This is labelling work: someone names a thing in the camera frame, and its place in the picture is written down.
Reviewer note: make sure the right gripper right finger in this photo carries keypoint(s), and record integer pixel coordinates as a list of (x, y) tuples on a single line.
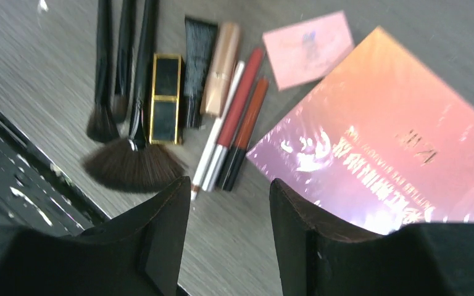
[(319, 253)]

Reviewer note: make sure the pink holographic eyeshadow palette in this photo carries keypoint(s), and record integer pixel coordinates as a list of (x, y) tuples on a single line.
[(380, 142)]

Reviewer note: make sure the black round makeup brush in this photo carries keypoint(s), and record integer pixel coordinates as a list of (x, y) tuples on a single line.
[(123, 68)]

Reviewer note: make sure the black fan makeup brush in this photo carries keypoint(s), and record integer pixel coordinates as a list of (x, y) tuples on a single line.
[(132, 164)]

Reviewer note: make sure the rose gold lipstick tube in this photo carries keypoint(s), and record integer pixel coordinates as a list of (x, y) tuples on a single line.
[(221, 69)]

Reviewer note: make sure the orange brown lip pen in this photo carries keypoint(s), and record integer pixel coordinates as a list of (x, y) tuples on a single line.
[(238, 150)]

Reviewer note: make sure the small pink card box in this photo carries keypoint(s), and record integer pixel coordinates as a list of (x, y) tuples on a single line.
[(307, 51)]

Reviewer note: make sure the black thin makeup brush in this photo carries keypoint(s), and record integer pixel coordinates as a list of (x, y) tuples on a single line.
[(101, 126)]

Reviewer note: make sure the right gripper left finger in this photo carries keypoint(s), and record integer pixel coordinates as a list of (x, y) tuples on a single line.
[(136, 253)]

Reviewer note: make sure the black squeeze tube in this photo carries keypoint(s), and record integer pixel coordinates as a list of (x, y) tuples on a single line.
[(201, 37)]

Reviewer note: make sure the black gold lipstick case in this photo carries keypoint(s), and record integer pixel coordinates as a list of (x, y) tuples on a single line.
[(166, 111)]

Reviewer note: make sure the white silver pencil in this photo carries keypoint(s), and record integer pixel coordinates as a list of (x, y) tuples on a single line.
[(209, 148)]

